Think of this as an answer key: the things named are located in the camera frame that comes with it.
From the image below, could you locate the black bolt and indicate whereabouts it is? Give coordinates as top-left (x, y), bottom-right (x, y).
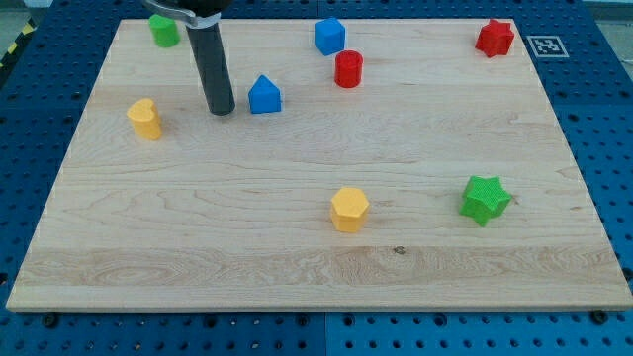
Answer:
top-left (42, 313), bottom-right (58, 328)
top-left (589, 310), bottom-right (609, 325)

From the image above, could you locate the white fiducial marker tag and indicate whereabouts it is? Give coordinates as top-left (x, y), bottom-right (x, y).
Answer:
top-left (526, 35), bottom-right (569, 58)

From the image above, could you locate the green star block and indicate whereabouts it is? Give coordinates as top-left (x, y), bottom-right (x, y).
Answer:
top-left (459, 176), bottom-right (512, 227)

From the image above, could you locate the yellow hexagon block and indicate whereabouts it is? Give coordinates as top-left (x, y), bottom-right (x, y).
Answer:
top-left (330, 187), bottom-right (370, 233)

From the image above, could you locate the black bolt left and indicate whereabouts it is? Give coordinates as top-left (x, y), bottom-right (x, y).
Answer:
top-left (42, 313), bottom-right (58, 328)

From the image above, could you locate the red star block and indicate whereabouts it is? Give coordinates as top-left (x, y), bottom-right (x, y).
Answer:
top-left (475, 19), bottom-right (514, 57)

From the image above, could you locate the wooden board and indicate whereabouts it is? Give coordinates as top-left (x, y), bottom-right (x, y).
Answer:
top-left (7, 19), bottom-right (632, 313)

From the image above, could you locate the blue triangle block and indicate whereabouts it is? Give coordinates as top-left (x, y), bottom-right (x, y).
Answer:
top-left (248, 75), bottom-right (282, 114)

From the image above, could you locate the blue cube block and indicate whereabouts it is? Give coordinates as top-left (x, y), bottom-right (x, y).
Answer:
top-left (315, 18), bottom-right (346, 56)

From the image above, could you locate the red cylinder block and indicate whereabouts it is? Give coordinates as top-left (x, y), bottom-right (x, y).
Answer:
top-left (334, 50), bottom-right (364, 88)

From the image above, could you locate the green rounded block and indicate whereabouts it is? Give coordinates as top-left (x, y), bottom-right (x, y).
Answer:
top-left (148, 14), bottom-right (180, 47)

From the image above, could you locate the black bolt right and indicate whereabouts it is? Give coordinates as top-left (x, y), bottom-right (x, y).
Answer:
top-left (589, 310), bottom-right (609, 325)

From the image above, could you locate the metal clamp on arm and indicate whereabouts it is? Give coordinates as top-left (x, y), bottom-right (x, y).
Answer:
top-left (140, 0), bottom-right (233, 30)

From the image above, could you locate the yellow heart block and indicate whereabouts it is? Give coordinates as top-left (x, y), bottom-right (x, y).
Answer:
top-left (127, 98), bottom-right (162, 140)

